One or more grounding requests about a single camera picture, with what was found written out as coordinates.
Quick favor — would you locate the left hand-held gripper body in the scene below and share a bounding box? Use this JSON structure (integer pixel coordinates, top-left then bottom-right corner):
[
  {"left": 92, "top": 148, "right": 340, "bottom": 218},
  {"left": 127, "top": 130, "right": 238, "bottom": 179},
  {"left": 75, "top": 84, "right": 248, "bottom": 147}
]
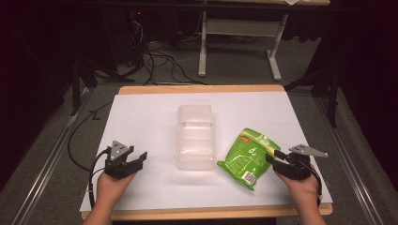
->
[{"left": 104, "top": 140, "right": 139, "bottom": 180}]

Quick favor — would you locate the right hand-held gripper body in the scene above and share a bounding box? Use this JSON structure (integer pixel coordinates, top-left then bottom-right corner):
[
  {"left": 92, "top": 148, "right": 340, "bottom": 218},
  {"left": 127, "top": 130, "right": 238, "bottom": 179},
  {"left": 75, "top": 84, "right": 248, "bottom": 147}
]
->
[{"left": 272, "top": 143, "right": 329, "bottom": 181}]

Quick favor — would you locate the green snack bag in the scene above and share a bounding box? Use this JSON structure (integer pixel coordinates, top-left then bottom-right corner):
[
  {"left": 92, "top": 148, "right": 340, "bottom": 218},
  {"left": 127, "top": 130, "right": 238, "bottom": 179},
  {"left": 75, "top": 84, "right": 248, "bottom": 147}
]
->
[{"left": 216, "top": 127, "right": 282, "bottom": 192}]

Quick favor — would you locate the person's right hand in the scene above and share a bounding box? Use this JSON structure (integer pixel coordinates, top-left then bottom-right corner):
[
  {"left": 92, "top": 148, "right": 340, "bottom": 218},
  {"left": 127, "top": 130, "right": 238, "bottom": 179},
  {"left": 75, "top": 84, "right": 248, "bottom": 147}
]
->
[{"left": 274, "top": 170, "right": 320, "bottom": 203}]

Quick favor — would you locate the person's left hand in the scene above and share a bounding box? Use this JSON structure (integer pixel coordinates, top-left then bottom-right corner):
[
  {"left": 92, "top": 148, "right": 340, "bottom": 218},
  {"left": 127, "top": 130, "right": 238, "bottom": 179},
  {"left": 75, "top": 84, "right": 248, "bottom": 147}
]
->
[{"left": 96, "top": 170, "right": 137, "bottom": 205}]

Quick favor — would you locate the white table sheet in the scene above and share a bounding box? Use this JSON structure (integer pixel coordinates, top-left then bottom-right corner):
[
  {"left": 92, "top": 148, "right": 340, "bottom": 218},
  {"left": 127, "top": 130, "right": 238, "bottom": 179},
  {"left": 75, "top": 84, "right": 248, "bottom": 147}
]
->
[{"left": 79, "top": 91, "right": 333, "bottom": 214}]

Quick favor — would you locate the clear plastic container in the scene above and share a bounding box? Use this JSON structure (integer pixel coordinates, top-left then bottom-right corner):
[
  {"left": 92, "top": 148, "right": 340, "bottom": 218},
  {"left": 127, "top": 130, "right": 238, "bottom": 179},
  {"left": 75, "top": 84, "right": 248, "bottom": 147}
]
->
[{"left": 174, "top": 104, "right": 218, "bottom": 172}]

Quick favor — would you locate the black metal stand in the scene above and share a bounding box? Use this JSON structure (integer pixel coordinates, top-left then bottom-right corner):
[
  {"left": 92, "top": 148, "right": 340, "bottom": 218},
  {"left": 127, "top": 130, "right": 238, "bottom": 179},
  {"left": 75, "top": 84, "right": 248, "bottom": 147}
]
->
[{"left": 283, "top": 67, "right": 342, "bottom": 129}]

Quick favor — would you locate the wooden table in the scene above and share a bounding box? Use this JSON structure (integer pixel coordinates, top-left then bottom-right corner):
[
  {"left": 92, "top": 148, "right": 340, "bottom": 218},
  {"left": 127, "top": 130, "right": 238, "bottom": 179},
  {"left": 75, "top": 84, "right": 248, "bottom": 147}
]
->
[{"left": 80, "top": 83, "right": 334, "bottom": 222}]

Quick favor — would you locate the black computer tower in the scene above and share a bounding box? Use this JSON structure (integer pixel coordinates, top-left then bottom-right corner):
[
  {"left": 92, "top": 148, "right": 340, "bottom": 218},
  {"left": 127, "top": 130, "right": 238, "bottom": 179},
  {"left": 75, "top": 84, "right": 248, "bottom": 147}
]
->
[{"left": 101, "top": 7, "right": 181, "bottom": 67}]

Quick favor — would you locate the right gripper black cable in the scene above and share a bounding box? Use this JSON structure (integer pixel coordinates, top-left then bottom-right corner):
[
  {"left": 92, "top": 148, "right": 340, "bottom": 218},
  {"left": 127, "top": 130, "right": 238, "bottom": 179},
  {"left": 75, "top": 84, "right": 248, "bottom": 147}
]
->
[{"left": 309, "top": 164, "right": 324, "bottom": 208}]

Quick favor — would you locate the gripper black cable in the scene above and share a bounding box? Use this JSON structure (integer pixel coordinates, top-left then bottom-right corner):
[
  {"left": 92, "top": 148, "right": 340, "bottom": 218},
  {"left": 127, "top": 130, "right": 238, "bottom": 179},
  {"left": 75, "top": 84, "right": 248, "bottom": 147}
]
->
[
  {"left": 309, "top": 164, "right": 324, "bottom": 208},
  {"left": 87, "top": 147, "right": 111, "bottom": 211}
]

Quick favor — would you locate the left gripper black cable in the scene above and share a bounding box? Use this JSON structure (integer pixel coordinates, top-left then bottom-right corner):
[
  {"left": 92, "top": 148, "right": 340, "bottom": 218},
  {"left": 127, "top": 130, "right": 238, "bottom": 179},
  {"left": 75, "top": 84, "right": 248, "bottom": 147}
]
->
[{"left": 87, "top": 147, "right": 111, "bottom": 211}]

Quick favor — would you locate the long black floor cable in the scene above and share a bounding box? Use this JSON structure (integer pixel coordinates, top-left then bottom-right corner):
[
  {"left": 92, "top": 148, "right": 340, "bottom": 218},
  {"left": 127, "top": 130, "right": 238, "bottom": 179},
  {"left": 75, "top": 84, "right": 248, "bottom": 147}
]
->
[{"left": 67, "top": 100, "right": 115, "bottom": 173}]

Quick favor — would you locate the metal floor rail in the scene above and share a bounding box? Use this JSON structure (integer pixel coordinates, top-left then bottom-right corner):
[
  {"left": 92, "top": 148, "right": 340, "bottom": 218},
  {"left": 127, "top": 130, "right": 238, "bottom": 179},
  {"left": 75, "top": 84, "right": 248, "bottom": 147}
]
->
[
  {"left": 313, "top": 93, "right": 390, "bottom": 225},
  {"left": 10, "top": 87, "right": 95, "bottom": 225}
]

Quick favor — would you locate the tangle of black floor cables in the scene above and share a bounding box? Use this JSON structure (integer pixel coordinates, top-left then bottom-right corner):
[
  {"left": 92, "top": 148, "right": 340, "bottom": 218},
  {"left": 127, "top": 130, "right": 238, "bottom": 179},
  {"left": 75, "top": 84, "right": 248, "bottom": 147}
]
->
[{"left": 125, "top": 18, "right": 208, "bottom": 86}]

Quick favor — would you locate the white metal desk frame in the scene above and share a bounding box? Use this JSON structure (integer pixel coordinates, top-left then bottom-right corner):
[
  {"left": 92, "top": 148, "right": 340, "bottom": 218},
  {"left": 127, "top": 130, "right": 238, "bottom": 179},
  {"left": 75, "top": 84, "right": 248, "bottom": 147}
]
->
[{"left": 197, "top": 0, "right": 331, "bottom": 83}]

